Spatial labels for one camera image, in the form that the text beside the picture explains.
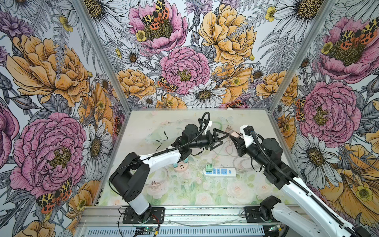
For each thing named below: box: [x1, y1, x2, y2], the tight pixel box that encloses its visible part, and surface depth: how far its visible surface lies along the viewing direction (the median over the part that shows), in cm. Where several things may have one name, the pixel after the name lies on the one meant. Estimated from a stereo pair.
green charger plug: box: [205, 163, 214, 172], surface depth 85 cm
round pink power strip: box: [173, 161, 189, 173], surface depth 90 cm
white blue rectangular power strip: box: [202, 167, 237, 178], surface depth 88 cm
